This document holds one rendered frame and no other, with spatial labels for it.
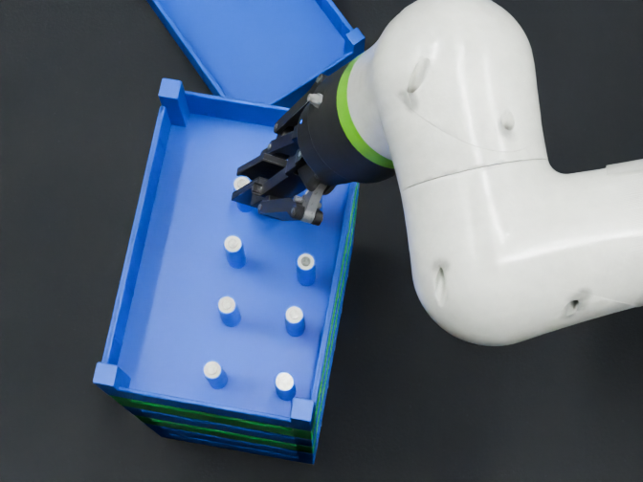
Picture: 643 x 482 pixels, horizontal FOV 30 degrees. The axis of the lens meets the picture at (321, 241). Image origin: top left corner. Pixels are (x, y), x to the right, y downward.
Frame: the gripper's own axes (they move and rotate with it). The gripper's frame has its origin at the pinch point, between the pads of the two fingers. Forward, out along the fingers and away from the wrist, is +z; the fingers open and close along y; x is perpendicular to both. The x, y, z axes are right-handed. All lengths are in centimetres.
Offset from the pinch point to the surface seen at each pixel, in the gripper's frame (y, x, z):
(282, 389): -18.6, -5.7, -0.6
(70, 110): 20, 10, 58
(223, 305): -11.9, 0.5, 2.3
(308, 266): -6.8, -6.0, -0.4
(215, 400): -19.8, -2.6, 8.0
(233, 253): -6.8, 0.3, 2.8
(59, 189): 9, 8, 58
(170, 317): -12.8, 2.8, 10.5
